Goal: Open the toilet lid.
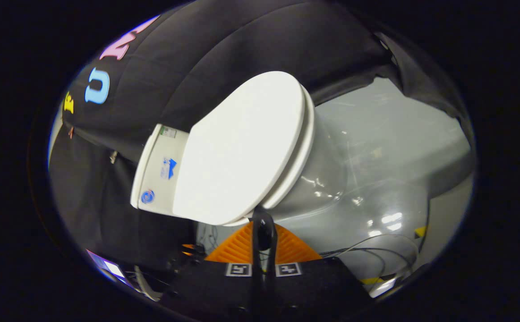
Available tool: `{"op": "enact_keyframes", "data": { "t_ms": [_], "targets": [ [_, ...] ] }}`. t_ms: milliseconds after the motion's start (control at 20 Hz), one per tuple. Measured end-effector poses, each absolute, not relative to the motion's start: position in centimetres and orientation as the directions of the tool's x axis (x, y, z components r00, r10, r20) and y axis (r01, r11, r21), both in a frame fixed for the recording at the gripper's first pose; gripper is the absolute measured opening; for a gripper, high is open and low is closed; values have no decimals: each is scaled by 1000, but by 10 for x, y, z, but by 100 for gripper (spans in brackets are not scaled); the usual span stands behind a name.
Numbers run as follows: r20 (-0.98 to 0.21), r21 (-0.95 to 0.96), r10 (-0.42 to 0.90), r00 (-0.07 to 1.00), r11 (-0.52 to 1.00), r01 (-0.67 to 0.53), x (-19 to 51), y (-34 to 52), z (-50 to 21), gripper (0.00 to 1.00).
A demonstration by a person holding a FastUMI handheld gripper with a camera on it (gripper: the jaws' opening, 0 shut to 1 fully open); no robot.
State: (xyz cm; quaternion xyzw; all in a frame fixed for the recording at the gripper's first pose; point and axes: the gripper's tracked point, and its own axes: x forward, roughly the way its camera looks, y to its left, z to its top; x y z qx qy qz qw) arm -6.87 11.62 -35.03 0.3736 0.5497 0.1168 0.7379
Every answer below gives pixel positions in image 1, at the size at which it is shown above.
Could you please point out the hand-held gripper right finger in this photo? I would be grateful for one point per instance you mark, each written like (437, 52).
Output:
(270, 268)

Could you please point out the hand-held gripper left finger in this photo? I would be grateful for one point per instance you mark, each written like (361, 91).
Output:
(258, 268)

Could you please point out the white toilet lid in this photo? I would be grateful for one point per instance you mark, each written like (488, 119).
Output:
(242, 147)

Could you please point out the white toilet seat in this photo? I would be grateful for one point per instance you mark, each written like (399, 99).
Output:
(302, 152)

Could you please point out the white toilet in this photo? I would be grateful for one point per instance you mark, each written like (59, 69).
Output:
(159, 179)

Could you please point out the dark device with orange parts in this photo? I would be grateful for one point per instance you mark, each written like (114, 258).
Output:
(193, 250)

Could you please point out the lit display screen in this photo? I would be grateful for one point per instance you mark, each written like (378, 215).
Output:
(113, 268)

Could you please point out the small silver clip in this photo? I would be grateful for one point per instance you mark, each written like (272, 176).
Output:
(113, 156)

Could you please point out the black backdrop cloth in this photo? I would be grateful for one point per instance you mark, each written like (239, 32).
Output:
(224, 49)

